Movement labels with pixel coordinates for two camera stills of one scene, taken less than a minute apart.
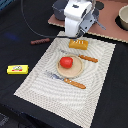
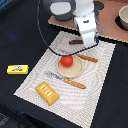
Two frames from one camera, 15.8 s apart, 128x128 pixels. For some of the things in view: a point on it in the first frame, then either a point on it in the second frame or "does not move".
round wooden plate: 74,70 does not move
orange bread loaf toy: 78,44 → 47,93
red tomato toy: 66,62 does not move
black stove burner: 99,5 does not move
